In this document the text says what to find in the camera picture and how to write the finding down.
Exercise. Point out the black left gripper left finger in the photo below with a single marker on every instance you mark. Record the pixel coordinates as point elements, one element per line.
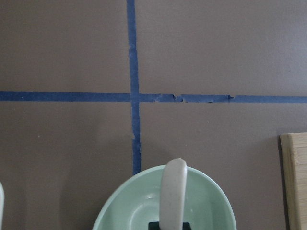
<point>153,226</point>

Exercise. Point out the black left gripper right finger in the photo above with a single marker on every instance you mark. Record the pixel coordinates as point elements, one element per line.
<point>186,226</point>

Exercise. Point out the beige ceramic spoon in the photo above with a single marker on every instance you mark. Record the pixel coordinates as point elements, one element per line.
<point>172,195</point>

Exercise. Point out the light green bowl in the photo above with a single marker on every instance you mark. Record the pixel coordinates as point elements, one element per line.
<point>136,203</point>

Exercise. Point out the bamboo cutting board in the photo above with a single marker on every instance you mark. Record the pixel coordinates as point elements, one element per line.
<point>294,152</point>

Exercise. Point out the cream bear tray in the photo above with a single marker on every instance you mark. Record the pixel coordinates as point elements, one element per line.
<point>2,198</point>

